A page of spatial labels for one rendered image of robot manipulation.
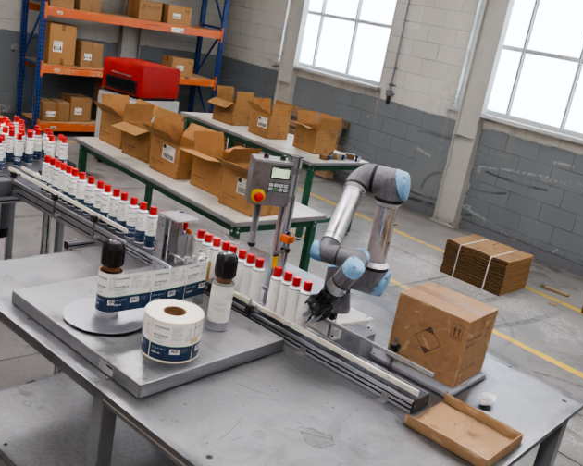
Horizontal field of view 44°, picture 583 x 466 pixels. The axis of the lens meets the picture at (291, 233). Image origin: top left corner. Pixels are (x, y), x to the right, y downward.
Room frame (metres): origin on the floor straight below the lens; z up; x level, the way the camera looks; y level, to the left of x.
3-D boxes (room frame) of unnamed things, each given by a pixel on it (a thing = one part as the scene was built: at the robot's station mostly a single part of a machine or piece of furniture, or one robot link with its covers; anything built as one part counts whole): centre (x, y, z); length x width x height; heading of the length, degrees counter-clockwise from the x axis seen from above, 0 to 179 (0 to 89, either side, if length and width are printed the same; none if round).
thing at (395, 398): (2.74, 0.10, 0.85); 1.65 x 0.11 x 0.05; 51
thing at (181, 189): (5.25, 0.84, 0.39); 2.20 x 0.80 x 0.78; 45
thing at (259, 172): (2.88, 0.13, 1.38); 0.17 x 0.10 x 0.19; 106
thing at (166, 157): (5.17, 0.93, 0.97); 0.45 x 0.38 x 0.37; 138
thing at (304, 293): (2.59, -0.10, 0.98); 0.05 x 0.05 x 0.20
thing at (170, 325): (2.23, 0.34, 0.95); 0.20 x 0.20 x 0.14
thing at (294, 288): (2.62, -0.05, 0.98); 0.05 x 0.05 x 0.20
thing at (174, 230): (2.94, 0.48, 1.01); 0.14 x 0.13 x 0.26; 51
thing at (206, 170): (4.90, 0.55, 0.96); 0.53 x 0.45 x 0.37; 136
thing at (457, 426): (2.12, -0.68, 0.85); 0.30 x 0.26 x 0.04; 51
